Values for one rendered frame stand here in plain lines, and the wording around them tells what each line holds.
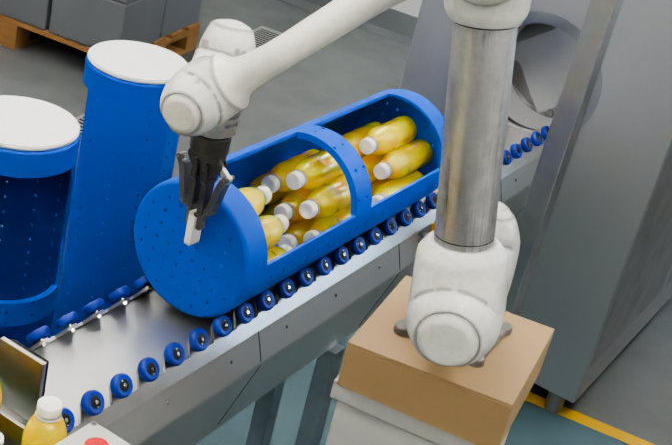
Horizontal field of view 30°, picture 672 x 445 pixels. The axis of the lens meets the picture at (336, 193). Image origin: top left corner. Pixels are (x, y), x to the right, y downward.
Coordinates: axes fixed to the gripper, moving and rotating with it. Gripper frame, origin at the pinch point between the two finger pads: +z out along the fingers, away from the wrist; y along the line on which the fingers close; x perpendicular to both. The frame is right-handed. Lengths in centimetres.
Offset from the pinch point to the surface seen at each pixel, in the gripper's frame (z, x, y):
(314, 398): 69, 62, 1
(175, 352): 19.5, -10.6, 9.1
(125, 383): 19.3, -25.2, 10.4
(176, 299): 18.9, 2.4, -2.8
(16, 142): 13, 12, -62
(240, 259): 3.4, 3.3, 9.7
